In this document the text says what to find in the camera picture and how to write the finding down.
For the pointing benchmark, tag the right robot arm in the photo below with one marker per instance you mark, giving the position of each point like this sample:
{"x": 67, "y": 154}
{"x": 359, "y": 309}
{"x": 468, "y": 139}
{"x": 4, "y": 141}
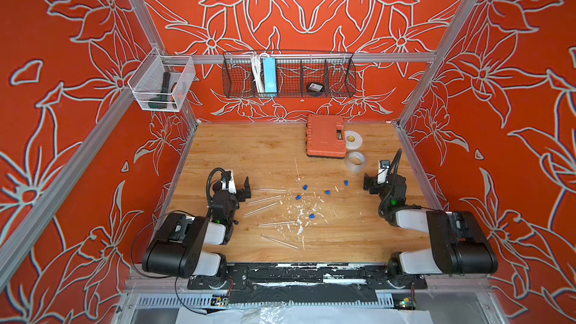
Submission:
{"x": 457, "y": 244}

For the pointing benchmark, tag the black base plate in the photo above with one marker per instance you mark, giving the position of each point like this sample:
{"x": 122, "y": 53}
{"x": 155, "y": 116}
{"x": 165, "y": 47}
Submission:
{"x": 253, "y": 283}

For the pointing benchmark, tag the orange tool case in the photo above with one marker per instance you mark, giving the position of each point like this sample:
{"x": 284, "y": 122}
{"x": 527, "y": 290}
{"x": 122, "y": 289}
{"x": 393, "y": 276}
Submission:
{"x": 325, "y": 136}

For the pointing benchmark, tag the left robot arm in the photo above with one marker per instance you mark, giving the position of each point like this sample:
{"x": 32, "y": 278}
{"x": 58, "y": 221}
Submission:
{"x": 176, "y": 249}

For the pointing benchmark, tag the clear acrylic box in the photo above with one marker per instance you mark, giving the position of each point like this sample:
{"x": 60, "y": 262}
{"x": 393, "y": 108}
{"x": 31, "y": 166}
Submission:
{"x": 161, "y": 83}

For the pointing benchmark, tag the black wire basket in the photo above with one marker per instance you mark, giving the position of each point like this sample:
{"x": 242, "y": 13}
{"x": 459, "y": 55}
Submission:
{"x": 242, "y": 73}

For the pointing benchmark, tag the glass test tube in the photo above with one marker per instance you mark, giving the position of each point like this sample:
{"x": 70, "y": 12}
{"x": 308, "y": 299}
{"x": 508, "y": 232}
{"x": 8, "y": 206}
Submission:
{"x": 270, "y": 190}
{"x": 262, "y": 209}
{"x": 263, "y": 200}
{"x": 277, "y": 224}
{"x": 278, "y": 241}

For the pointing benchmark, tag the small black device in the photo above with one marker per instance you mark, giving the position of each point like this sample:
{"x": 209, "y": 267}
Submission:
{"x": 315, "y": 89}

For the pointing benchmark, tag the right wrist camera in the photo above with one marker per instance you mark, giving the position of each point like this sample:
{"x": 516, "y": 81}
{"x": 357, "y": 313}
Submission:
{"x": 383, "y": 171}

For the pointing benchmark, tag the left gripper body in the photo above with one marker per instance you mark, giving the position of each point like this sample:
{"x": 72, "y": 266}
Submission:
{"x": 232, "y": 200}

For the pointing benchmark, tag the white tape roll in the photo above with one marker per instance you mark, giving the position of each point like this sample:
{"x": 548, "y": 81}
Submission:
{"x": 353, "y": 140}

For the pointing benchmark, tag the dark green tool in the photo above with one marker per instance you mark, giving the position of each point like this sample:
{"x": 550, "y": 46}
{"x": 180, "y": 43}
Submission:
{"x": 160, "y": 101}

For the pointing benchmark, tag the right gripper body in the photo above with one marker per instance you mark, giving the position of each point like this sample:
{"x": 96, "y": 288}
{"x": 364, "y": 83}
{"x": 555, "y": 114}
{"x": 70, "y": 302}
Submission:
{"x": 385, "y": 200}

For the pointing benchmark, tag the light blue box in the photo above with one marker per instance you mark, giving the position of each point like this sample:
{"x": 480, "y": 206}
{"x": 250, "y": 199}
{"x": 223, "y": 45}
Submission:
{"x": 270, "y": 77}

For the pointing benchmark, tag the clear tape roll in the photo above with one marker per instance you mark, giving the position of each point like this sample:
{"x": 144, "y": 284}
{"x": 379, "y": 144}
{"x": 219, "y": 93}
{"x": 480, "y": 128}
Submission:
{"x": 355, "y": 161}

